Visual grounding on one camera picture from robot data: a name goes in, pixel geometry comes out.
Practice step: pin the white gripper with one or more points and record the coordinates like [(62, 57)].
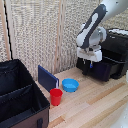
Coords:
[(89, 54)]

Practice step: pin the blue plastic bowl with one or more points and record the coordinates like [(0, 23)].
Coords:
[(70, 85)]

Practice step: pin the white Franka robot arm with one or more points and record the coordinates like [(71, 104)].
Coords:
[(95, 23)]

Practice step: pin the dark blue flat board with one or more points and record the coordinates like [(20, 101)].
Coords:
[(47, 78)]

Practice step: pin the red plastic cup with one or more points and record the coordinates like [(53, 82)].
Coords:
[(56, 96)]

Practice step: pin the woven rattan folding screen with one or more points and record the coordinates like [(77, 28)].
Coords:
[(36, 33)]

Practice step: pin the black fabric storage box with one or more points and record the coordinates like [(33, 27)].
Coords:
[(20, 100)]

